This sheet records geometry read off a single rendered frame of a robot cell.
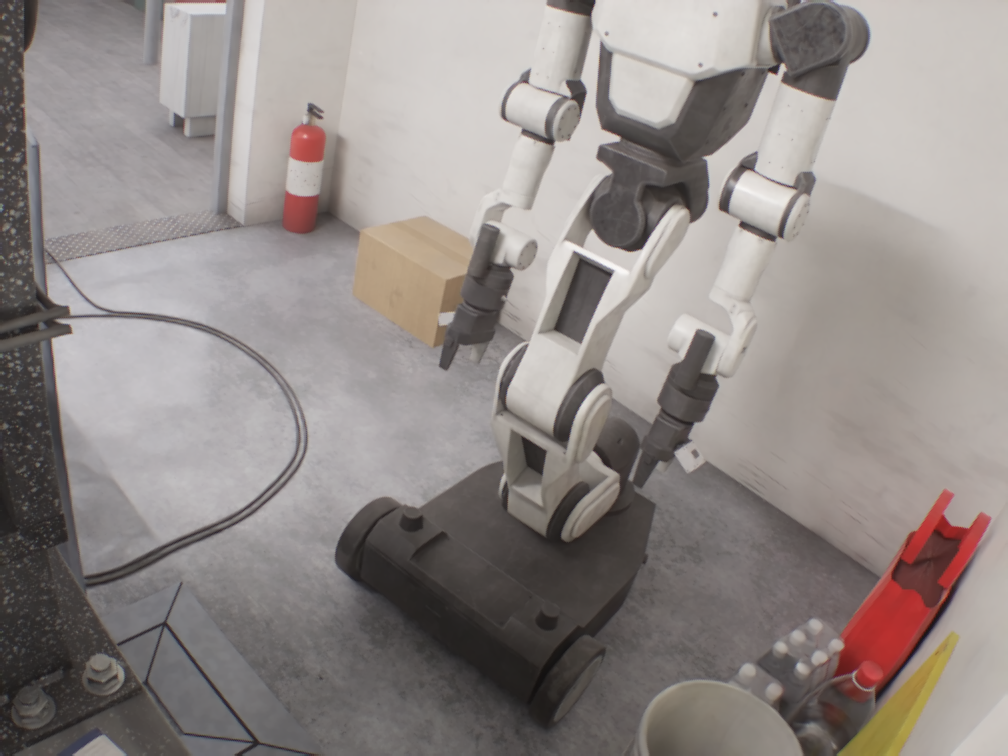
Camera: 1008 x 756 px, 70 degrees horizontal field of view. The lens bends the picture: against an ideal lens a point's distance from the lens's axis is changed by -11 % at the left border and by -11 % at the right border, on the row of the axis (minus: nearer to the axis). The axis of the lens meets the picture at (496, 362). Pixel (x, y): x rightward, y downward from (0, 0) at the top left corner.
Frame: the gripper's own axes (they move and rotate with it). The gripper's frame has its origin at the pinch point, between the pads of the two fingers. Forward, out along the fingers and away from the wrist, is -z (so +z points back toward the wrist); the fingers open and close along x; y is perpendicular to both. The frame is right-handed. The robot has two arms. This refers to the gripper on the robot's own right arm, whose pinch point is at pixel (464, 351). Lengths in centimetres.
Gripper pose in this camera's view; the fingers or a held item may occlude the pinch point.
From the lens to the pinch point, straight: 159.7
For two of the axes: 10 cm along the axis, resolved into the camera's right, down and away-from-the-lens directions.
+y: 7.8, 4.5, -4.3
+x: -5.4, 1.4, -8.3
